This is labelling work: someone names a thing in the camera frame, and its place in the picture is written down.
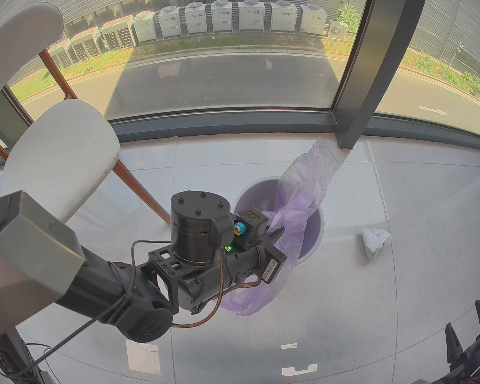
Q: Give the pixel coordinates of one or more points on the window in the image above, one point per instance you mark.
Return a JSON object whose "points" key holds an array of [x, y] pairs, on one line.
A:
{"points": [[371, 75]]}

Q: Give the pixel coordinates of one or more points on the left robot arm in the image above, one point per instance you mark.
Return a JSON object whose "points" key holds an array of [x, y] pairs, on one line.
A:
{"points": [[112, 292]]}

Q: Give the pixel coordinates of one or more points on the purple plastic bag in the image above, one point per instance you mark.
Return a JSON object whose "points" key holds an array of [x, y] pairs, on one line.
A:
{"points": [[300, 187]]}

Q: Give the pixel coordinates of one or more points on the crumpled white paper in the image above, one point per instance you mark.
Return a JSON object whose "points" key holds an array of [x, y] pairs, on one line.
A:
{"points": [[375, 240]]}

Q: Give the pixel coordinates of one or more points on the white chair with wooden legs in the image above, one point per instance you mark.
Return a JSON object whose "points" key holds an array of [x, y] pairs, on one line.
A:
{"points": [[56, 150]]}

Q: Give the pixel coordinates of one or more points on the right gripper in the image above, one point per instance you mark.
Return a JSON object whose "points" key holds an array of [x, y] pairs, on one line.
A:
{"points": [[468, 369]]}

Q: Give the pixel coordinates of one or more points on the white trash bin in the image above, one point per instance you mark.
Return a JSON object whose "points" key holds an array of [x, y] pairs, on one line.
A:
{"points": [[252, 193]]}

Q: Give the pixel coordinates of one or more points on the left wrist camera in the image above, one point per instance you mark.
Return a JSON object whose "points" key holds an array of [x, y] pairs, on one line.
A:
{"points": [[251, 225]]}

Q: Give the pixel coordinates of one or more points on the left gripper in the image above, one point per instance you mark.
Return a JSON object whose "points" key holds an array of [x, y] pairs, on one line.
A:
{"points": [[247, 266]]}

